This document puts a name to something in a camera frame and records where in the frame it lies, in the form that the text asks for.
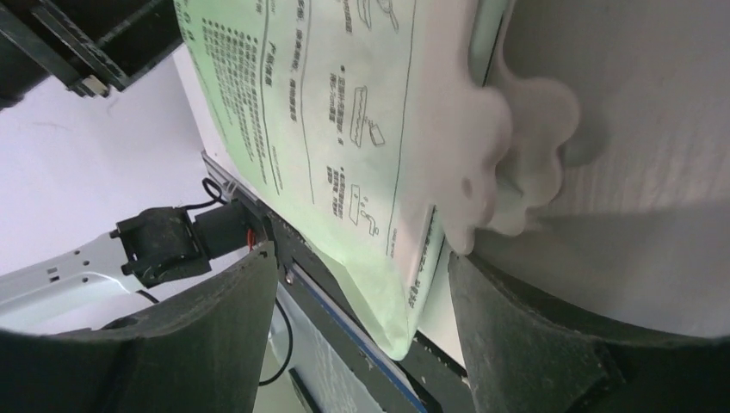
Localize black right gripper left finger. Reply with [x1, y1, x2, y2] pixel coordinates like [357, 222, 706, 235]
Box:
[1, 242, 277, 412]

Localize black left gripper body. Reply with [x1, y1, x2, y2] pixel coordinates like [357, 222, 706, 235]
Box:
[1, 0, 183, 109]

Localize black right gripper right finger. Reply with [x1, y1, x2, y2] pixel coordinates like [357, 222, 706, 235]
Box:
[448, 254, 729, 412]

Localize green cat litter bag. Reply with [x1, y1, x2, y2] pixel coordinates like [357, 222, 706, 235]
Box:
[174, 1, 511, 361]

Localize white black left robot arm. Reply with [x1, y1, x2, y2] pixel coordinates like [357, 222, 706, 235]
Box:
[1, 1, 256, 334]

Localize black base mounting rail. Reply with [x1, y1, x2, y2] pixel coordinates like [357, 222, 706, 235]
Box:
[242, 197, 474, 412]

